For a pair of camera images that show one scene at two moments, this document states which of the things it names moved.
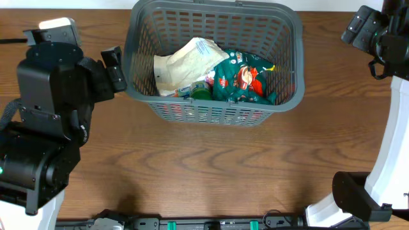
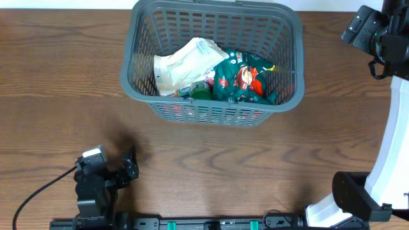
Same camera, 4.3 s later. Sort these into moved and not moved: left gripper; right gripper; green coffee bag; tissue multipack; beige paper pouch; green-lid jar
Moved: left gripper; tissue multipack
Not moved: right gripper; beige paper pouch; green-lid jar; green coffee bag
